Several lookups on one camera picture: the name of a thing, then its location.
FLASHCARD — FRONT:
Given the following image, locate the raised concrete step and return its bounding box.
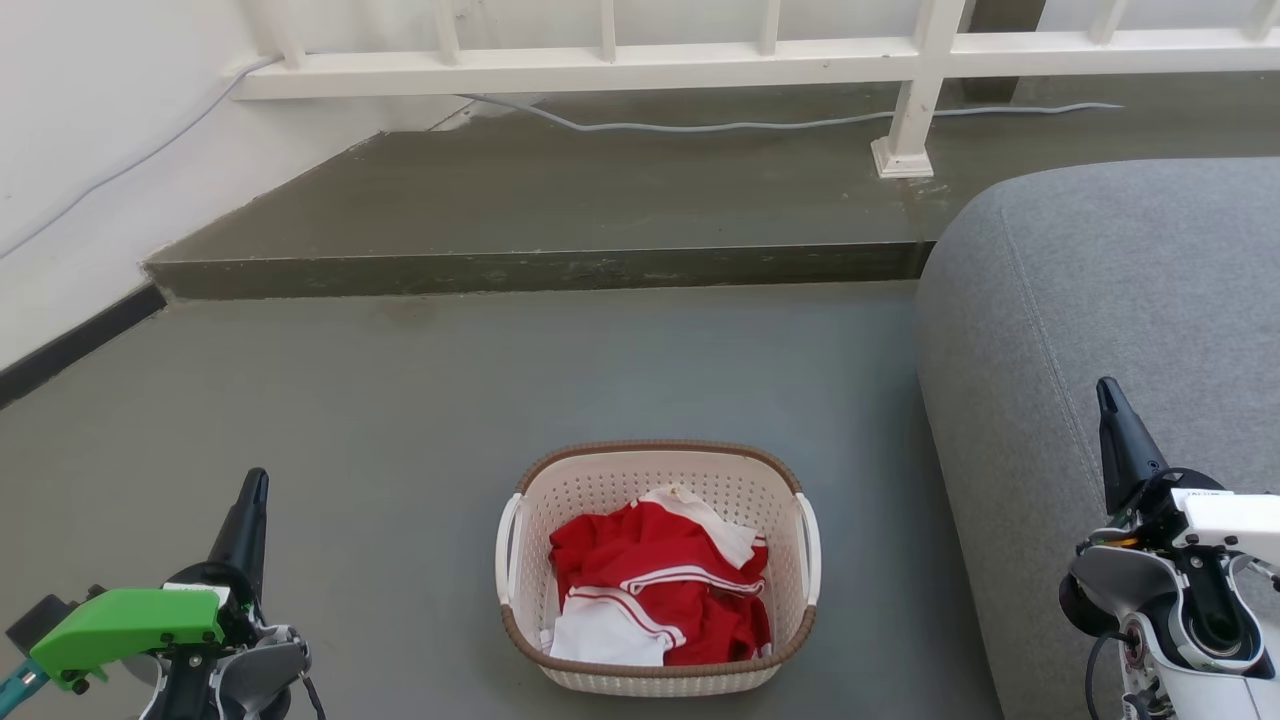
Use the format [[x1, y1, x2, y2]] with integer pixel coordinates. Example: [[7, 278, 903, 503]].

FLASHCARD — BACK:
[[143, 75, 1280, 301]]

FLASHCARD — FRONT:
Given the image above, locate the dark pillar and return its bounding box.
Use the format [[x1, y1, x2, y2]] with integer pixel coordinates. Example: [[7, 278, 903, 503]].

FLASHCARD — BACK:
[[963, 0, 1047, 103]]

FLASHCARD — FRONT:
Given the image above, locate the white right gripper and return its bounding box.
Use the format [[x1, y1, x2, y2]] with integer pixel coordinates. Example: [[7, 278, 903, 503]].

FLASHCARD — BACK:
[[1096, 376, 1280, 563]]

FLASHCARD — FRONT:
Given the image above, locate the black baseboard strip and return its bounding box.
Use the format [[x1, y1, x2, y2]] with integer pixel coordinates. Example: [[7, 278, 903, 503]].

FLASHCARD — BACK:
[[0, 283, 168, 409]]

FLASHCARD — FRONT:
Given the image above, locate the cream perforated laundry basket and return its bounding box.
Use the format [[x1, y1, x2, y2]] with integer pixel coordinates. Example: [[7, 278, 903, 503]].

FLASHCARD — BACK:
[[495, 440, 823, 698]]

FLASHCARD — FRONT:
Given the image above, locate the red and white garment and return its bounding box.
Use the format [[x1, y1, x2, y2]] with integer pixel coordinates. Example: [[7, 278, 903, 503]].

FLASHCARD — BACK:
[[540, 484, 773, 668]]

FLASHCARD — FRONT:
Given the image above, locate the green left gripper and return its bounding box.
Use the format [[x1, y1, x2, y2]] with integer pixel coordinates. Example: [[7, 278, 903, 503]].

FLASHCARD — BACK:
[[28, 467, 270, 693]]

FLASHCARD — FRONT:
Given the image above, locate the white railing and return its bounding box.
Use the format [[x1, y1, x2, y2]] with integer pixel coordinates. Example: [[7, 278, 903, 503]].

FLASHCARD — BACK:
[[230, 0, 1280, 181]]

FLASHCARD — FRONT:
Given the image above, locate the thin grey cable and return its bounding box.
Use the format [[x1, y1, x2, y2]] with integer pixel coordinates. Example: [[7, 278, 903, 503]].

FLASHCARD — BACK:
[[0, 52, 1126, 263]]

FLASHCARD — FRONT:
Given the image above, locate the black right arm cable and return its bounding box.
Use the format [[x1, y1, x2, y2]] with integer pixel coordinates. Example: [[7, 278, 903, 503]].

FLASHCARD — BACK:
[[1084, 630, 1136, 720]]

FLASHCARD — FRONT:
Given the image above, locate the grey fabric sofa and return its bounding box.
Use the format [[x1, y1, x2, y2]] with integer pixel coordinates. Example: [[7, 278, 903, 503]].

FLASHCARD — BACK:
[[915, 157, 1280, 720]]

